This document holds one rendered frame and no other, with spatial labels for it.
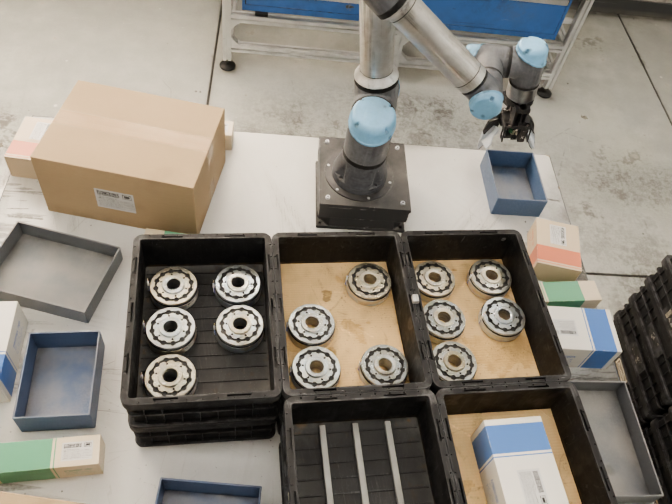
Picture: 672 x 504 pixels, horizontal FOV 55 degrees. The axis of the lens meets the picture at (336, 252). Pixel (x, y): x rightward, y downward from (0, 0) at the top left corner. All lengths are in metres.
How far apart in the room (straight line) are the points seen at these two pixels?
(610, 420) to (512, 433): 0.42
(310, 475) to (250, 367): 0.26
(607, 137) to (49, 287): 2.77
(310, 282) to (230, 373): 0.29
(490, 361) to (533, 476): 0.30
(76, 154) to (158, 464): 0.76
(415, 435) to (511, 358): 0.30
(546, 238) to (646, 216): 1.48
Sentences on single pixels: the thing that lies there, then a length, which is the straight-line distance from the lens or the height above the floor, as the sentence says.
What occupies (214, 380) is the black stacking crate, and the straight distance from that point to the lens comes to 1.39.
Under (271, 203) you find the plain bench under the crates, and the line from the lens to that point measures 1.84.
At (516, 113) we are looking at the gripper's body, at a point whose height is 1.05.
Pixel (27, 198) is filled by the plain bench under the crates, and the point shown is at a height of 0.70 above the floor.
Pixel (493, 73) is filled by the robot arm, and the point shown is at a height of 1.19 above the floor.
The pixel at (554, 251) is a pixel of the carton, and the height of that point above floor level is 0.77.
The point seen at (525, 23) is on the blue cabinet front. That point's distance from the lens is 3.41.
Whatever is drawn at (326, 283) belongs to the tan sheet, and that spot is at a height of 0.83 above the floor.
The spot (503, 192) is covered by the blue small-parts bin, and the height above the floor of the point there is 0.70.
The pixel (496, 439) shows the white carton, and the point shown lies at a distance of 1.33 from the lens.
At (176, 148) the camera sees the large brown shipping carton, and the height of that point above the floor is 0.90.
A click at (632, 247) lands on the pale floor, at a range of 3.13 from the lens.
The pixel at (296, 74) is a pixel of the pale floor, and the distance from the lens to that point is 3.41.
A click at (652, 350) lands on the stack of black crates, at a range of 2.33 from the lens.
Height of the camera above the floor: 2.08
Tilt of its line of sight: 52 degrees down
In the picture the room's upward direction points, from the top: 12 degrees clockwise
